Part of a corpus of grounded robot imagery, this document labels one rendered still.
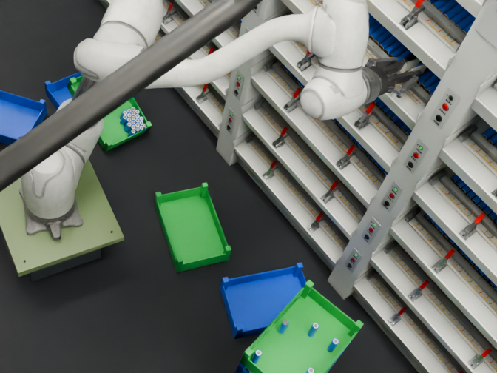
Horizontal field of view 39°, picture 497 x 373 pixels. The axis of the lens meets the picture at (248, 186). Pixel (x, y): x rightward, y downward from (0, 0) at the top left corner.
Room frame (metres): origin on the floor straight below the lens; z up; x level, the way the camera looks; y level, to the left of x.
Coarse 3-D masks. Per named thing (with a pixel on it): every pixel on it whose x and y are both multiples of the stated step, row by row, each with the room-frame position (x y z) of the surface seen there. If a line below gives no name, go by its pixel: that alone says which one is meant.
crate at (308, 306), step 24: (312, 288) 0.99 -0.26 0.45; (288, 312) 0.91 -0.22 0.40; (312, 312) 0.93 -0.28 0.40; (336, 312) 0.94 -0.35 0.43; (264, 336) 0.82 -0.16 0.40; (288, 336) 0.84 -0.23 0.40; (336, 336) 0.88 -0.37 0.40; (240, 360) 0.73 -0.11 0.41; (264, 360) 0.75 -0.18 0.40; (288, 360) 0.77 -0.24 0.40; (312, 360) 0.79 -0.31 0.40
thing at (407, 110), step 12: (288, 0) 1.61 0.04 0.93; (300, 0) 1.61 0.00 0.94; (312, 0) 1.62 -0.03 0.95; (300, 12) 1.58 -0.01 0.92; (396, 84) 1.39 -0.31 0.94; (420, 84) 1.40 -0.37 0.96; (384, 96) 1.36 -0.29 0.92; (408, 96) 1.36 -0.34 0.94; (396, 108) 1.33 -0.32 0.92; (408, 108) 1.32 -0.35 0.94; (420, 108) 1.33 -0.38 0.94; (408, 120) 1.30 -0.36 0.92
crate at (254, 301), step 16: (272, 272) 1.22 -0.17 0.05; (288, 272) 1.26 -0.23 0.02; (224, 288) 1.10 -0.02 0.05; (240, 288) 1.15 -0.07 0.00; (256, 288) 1.16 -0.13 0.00; (272, 288) 1.18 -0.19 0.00; (288, 288) 1.20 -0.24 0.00; (224, 304) 1.07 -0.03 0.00; (240, 304) 1.09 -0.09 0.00; (256, 304) 1.10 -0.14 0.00; (272, 304) 1.12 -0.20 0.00; (240, 320) 1.03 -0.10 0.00; (256, 320) 1.04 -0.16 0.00; (272, 320) 1.06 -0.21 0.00; (240, 336) 0.97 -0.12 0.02
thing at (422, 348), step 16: (368, 272) 1.26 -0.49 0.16; (368, 288) 1.22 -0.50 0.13; (384, 288) 1.23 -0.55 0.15; (368, 304) 1.17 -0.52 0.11; (384, 304) 1.17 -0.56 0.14; (400, 304) 1.17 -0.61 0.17; (384, 320) 1.12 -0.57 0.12; (400, 320) 1.13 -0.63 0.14; (416, 320) 1.13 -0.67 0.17; (400, 336) 1.08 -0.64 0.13; (416, 336) 1.09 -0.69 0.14; (432, 336) 1.09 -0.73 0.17; (416, 352) 1.04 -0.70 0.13; (432, 352) 1.04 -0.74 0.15; (448, 352) 1.05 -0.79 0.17; (432, 368) 1.00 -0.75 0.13; (448, 368) 1.01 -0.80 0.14
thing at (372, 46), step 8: (320, 0) 1.60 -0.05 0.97; (368, 40) 1.49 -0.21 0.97; (368, 48) 1.48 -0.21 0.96; (376, 48) 1.47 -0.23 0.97; (368, 56) 1.45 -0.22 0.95; (376, 56) 1.46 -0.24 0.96; (384, 56) 1.45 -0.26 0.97; (400, 72) 1.40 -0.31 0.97; (416, 88) 1.36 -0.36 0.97; (424, 96) 1.34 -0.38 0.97
